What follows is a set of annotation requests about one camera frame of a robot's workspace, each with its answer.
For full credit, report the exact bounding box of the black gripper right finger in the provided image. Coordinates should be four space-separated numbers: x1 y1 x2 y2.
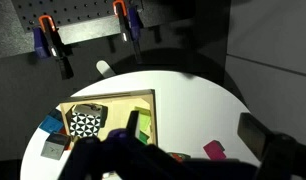
237 112 281 164

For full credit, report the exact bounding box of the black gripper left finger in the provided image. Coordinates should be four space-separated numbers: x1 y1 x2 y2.
125 109 141 140

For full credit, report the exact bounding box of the yellow-green block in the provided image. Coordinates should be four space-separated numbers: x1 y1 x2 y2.
132 106 153 133

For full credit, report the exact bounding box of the wooden crate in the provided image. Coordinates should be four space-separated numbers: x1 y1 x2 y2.
58 88 158 148

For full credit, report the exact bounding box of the green block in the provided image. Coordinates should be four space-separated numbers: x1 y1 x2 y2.
137 130 151 145

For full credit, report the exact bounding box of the magenta block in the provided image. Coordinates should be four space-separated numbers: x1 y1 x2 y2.
202 139 228 161

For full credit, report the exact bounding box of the small red block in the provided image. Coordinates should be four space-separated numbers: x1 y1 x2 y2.
60 127 73 150

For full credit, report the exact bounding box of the blue block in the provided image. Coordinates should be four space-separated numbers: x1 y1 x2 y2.
38 109 65 135

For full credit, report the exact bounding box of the grey block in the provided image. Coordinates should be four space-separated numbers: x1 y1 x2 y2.
40 131 71 162

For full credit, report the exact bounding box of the orange green picture cube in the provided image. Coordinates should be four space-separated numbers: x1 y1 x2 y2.
166 151 192 164

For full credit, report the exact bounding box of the white table base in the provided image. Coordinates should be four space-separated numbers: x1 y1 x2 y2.
95 59 115 79

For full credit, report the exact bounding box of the orange black purple clamp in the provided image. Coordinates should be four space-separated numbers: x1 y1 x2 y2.
112 0 145 65
32 14 75 80

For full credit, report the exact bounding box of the perforated metal board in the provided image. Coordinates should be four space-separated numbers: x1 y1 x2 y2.
11 0 145 34

